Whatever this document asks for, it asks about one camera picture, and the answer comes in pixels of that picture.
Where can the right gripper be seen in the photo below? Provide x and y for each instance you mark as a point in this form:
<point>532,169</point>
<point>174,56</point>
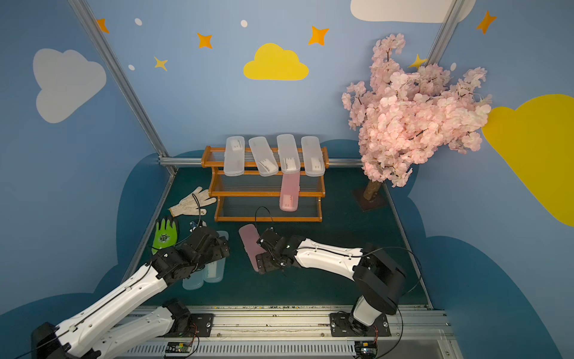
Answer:
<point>261,253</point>

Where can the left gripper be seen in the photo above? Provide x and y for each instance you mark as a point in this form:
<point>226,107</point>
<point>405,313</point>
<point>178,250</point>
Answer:
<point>217,247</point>

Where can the blue pencil case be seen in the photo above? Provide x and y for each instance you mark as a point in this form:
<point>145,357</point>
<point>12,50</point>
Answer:
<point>214,272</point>
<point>194,282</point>

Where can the pink pencil case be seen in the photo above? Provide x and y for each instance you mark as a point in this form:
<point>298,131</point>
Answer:
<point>289,193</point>
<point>250,236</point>

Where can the clear pencil case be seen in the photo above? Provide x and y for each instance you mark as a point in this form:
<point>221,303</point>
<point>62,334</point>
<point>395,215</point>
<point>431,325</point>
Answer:
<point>288,154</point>
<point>263,156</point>
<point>234,156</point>
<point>314,165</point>

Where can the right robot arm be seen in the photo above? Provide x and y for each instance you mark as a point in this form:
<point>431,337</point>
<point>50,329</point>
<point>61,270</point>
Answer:
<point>379,279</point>

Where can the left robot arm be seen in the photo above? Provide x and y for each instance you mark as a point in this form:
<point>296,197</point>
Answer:
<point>97,332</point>

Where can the orange three-tier shelf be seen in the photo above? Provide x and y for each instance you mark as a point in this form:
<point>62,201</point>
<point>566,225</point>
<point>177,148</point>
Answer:
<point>252,197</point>

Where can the green black work glove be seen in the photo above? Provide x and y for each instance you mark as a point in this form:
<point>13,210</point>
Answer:
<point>165,235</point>

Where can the white cotton work glove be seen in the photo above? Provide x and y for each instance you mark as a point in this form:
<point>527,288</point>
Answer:
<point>194,204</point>

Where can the left circuit board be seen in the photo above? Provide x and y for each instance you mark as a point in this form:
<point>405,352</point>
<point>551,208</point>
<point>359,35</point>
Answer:
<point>178,348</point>

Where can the circuit board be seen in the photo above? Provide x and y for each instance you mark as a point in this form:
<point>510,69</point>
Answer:
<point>365,350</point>
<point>178,348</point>

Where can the right circuit board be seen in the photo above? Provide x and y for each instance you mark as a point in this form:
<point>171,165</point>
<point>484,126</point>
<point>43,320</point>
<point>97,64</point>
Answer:
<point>365,350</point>

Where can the pink cherry blossom tree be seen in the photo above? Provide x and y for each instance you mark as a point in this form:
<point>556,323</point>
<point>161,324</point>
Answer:
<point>402,118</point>

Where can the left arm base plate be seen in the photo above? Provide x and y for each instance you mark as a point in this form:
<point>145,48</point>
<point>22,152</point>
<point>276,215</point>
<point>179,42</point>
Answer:
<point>192,325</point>

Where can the aluminium back rail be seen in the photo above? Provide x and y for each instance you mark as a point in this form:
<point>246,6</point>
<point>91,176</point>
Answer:
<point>181,162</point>

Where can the aluminium rail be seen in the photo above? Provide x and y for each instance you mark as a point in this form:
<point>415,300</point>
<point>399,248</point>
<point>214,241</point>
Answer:
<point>293,332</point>
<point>181,162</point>

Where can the aluminium front rail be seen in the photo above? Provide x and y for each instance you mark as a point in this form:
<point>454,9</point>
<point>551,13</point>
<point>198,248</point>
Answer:
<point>293,332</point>

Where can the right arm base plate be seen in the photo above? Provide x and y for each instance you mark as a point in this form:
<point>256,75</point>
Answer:
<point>342,324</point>

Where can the aluminium frame post left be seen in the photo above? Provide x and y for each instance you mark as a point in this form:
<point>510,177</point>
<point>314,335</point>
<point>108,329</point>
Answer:
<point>88,21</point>

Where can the aluminium frame post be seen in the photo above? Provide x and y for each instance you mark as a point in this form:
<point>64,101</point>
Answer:
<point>446,31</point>
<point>88,21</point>

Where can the aluminium frame post right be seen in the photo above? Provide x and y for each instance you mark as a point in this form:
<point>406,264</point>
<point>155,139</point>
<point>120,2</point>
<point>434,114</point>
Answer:
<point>446,31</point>

